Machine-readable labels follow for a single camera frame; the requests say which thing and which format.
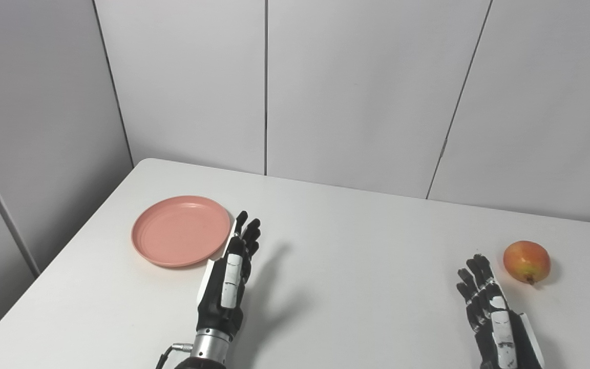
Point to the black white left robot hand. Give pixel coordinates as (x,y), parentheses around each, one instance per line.
(223,297)

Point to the pink round plate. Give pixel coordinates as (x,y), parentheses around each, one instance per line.
(180,230)

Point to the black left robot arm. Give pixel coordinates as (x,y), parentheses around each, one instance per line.
(208,351)

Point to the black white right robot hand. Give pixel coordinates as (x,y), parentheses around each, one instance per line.
(502,338)

